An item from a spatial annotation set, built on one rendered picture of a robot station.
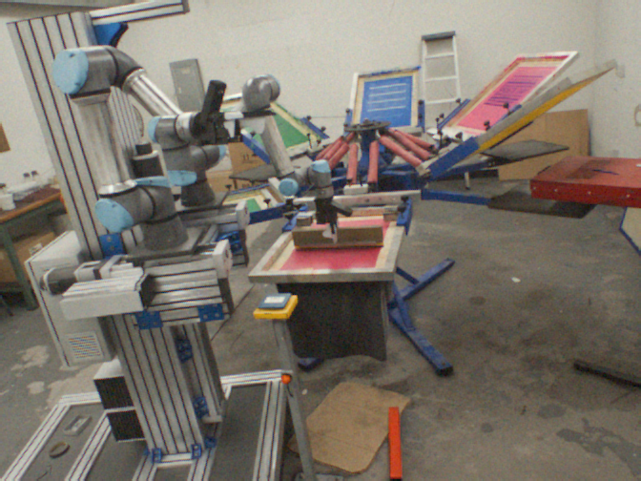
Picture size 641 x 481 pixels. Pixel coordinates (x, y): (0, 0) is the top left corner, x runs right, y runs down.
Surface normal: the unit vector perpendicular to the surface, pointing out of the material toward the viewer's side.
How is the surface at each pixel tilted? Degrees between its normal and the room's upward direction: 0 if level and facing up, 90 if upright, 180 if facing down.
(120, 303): 90
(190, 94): 90
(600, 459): 0
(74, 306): 90
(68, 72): 82
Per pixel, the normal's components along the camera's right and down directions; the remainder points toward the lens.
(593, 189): -0.69, 0.36
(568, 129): -0.27, 0.18
